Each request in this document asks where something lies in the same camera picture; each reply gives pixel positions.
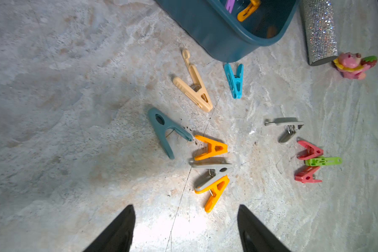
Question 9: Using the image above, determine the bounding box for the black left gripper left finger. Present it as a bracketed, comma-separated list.
[84, 204, 136, 252]

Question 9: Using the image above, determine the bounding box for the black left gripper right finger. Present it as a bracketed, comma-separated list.
[237, 204, 290, 252]

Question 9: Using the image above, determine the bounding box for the orange clothespin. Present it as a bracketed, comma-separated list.
[195, 175, 230, 213]
[194, 135, 228, 161]

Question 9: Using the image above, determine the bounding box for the red pink clothespin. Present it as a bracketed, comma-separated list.
[295, 167, 322, 184]

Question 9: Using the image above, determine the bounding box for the grey clothespin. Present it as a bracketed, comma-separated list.
[192, 163, 234, 192]
[264, 117, 304, 144]

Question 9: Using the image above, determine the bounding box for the dark teal clothespin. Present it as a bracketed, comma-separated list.
[148, 107, 193, 160]

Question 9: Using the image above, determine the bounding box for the cyan clothespin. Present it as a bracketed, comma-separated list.
[224, 63, 244, 99]

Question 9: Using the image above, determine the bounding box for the yellow clothespin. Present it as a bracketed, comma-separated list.
[237, 0, 261, 22]

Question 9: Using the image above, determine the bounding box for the purple clothespin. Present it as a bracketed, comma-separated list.
[225, 0, 235, 13]

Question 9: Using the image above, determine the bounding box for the teal storage box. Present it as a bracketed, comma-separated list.
[157, 1, 300, 63]

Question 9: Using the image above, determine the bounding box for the grey clothespin between oranges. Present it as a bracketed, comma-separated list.
[192, 163, 234, 192]

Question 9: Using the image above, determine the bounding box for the bright green clothespin right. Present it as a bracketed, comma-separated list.
[305, 157, 342, 167]

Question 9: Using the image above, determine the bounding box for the tan clothespin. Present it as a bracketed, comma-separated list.
[173, 49, 213, 112]

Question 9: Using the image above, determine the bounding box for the pink strawberry bear toy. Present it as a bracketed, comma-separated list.
[332, 52, 378, 80]

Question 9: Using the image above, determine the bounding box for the rhinestone silver microphone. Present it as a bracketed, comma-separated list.
[301, 0, 339, 66]

